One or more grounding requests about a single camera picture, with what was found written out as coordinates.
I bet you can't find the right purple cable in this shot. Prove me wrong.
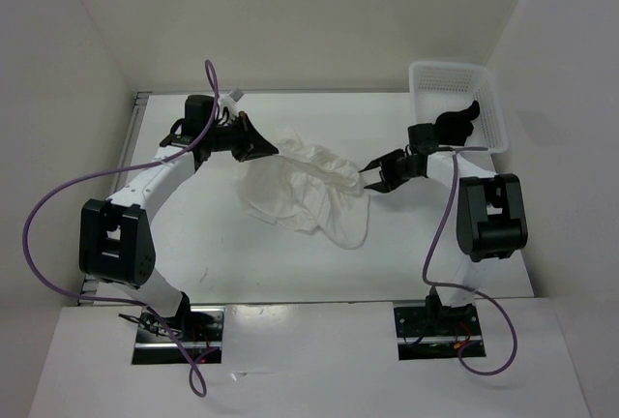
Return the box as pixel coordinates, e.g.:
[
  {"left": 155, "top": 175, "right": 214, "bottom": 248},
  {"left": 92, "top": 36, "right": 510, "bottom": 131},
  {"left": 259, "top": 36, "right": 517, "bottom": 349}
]
[{"left": 415, "top": 145, "right": 519, "bottom": 374}]

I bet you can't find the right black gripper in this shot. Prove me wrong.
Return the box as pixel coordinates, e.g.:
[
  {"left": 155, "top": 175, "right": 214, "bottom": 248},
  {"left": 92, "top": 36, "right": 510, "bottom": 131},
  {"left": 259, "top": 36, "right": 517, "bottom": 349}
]
[{"left": 364, "top": 148, "right": 420, "bottom": 194}]

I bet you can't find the aluminium table edge rail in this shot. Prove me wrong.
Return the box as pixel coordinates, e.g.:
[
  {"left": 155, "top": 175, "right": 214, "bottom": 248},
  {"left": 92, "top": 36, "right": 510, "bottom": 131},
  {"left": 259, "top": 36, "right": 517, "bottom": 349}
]
[{"left": 76, "top": 91, "right": 151, "bottom": 306}]

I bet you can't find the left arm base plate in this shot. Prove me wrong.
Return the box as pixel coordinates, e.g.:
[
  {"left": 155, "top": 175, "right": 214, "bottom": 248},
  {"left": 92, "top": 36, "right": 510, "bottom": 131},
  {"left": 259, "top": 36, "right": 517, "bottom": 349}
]
[{"left": 120, "top": 305, "right": 225, "bottom": 366}]

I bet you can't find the white skirt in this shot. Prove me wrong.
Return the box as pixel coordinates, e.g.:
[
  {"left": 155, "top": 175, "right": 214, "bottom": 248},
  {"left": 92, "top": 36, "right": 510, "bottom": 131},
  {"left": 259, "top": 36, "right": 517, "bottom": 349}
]
[{"left": 237, "top": 127, "right": 369, "bottom": 250}]

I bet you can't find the purple cable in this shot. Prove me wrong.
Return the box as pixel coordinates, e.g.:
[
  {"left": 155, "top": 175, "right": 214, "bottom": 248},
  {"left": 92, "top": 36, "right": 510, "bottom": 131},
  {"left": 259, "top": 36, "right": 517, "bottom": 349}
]
[
  {"left": 415, "top": 145, "right": 519, "bottom": 374},
  {"left": 22, "top": 59, "right": 221, "bottom": 398}
]

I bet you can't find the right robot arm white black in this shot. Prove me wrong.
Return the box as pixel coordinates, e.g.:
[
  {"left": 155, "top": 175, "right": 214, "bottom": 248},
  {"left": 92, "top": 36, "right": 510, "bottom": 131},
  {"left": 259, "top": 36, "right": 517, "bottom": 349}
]
[{"left": 361, "top": 122, "right": 528, "bottom": 334}]

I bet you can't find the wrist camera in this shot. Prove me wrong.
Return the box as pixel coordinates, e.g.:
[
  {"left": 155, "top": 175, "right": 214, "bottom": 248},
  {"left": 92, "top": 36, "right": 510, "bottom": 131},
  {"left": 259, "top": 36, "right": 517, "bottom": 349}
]
[
  {"left": 219, "top": 88, "right": 244, "bottom": 119},
  {"left": 407, "top": 123, "right": 439, "bottom": 155}
]

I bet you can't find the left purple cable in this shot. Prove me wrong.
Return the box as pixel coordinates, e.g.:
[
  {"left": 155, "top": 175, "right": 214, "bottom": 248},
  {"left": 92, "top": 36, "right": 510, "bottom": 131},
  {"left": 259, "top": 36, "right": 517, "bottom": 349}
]
[{"left": 22, "top": 59, "right": 221, "bottom": 398}]

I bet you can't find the white plastic basket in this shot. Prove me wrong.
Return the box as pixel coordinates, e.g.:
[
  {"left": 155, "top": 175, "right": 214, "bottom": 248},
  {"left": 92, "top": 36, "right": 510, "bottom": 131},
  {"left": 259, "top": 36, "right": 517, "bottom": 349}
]
[{"left": 408, "top": 61, "right": 509, "bottom": 154}]

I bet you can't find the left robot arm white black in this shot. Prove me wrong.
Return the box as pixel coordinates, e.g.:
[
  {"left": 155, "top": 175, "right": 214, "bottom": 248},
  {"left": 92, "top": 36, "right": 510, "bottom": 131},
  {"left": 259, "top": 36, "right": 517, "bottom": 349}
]
[{"left": 79, "top": 89, "right": 279, "bottom": 341}]

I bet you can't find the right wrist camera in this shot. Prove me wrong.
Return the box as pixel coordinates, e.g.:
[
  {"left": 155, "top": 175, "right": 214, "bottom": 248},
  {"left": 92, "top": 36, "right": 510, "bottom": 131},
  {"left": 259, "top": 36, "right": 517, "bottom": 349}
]
[{"left": 407, "top": 123, "right": 439, "bottom": 155}]

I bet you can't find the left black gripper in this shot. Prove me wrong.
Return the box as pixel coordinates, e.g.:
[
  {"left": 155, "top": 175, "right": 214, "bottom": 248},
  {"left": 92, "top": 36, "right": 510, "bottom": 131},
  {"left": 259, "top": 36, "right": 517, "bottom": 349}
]
[{"left": 205, "top": 111, "right": 278, "bottom": 163}]

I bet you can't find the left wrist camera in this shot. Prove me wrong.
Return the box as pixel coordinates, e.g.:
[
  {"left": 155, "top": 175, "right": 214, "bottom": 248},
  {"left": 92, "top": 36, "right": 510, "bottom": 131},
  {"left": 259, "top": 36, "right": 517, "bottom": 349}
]
[{"left": 219, "top": 88, "right": 244, "bottom": 119}]

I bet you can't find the black skirt in basket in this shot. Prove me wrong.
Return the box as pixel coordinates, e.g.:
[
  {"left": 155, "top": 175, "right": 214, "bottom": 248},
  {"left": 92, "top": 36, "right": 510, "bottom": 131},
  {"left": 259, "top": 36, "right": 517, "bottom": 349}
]
[{"left": 434, "top": 101, "right": 481, "bottom": 147}]

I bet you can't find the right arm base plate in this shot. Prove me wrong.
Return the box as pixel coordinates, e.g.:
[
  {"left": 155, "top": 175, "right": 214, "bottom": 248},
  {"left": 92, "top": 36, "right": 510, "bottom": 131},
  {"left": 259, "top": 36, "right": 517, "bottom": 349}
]
[{"left": 393, "top": 303, "right": 486, "bottom": 361}]

